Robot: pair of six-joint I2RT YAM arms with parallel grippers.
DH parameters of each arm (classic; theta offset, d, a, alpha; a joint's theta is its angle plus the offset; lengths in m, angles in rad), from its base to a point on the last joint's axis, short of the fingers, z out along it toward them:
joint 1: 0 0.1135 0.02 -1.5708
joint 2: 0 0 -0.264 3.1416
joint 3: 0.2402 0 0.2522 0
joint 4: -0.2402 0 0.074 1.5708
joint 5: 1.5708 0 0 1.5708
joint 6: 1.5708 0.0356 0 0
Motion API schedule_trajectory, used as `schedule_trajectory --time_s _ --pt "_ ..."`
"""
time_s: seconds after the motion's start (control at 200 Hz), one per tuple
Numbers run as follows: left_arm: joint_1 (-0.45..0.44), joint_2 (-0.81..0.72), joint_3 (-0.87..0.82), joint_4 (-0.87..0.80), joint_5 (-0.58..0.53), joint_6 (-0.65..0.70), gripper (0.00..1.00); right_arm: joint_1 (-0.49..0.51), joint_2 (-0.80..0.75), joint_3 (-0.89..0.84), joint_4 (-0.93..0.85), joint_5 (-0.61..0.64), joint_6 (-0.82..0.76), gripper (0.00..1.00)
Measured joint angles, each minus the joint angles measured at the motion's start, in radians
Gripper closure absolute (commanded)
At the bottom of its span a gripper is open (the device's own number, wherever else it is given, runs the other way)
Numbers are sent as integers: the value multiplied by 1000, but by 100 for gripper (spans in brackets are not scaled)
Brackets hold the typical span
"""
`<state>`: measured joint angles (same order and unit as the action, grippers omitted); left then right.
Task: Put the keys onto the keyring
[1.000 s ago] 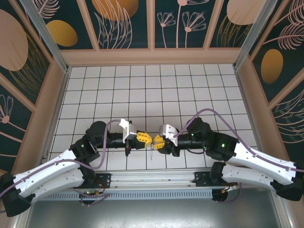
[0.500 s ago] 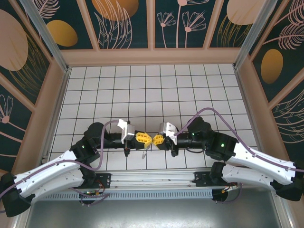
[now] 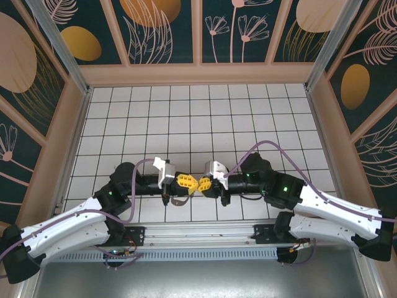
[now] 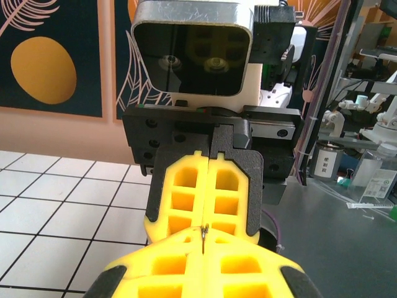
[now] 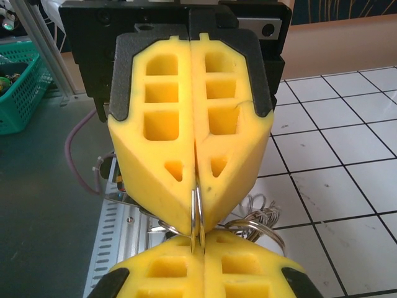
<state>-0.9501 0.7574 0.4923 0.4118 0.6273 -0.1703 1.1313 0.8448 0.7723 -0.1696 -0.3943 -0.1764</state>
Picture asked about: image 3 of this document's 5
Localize grey metal sheet panel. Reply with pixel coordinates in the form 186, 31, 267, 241
17, 245, 384, 298

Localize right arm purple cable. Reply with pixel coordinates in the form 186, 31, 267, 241
223, 141, 397, 268

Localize aluminium side rail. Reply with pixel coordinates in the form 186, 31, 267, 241
305, 88, 348, 220

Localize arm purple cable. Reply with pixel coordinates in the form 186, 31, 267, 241
0, 158, 158, 270
223, 141, 397, 268

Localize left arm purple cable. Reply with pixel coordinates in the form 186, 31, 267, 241
0, 158, 158, 270

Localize aluminium corner post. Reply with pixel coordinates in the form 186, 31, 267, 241
25, 0, 91, 95
305, 0, 362, 91

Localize grey slotted cable duct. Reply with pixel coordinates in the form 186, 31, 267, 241
57, 249, 279, 262

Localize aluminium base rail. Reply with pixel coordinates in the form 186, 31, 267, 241
29, 219, 370, 249

